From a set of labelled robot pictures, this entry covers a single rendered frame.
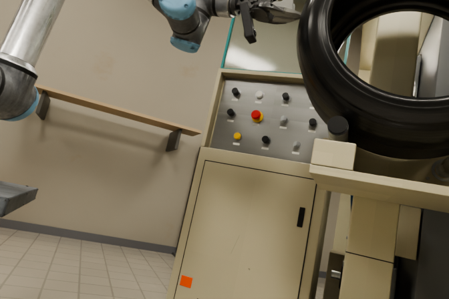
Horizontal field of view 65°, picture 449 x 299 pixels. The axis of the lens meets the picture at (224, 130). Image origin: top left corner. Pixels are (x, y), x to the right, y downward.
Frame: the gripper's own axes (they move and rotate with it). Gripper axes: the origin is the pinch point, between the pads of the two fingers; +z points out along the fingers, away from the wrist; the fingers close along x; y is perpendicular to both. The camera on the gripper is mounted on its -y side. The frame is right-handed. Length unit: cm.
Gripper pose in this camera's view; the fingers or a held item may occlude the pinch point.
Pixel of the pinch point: (297, 17)
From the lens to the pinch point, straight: 106.2
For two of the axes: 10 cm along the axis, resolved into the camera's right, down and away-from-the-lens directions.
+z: 8.9, 2.5, -3.8
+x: 3.1, 2.5, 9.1
